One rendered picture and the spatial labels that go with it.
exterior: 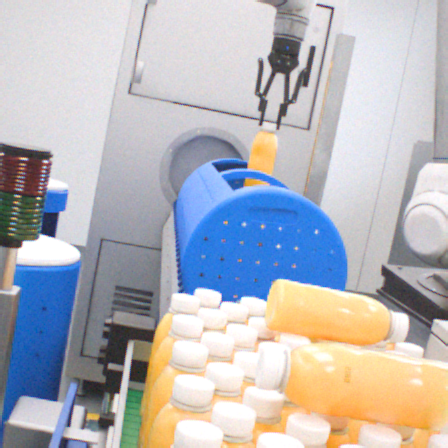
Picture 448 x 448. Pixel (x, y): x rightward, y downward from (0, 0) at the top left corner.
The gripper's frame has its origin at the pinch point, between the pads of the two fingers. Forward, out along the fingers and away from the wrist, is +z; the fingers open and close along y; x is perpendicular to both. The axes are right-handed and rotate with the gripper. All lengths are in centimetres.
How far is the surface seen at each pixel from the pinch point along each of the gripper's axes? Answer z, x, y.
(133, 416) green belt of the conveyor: 48, 103, 23
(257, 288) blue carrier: 31, 77, 6
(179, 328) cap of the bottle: 30, 116, 20
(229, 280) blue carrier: 31, 77, 10
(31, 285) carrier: 39, 76, 43
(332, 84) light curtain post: -16, -62, -26
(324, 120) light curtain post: -4, -62, -26
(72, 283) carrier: 39, 68, 37
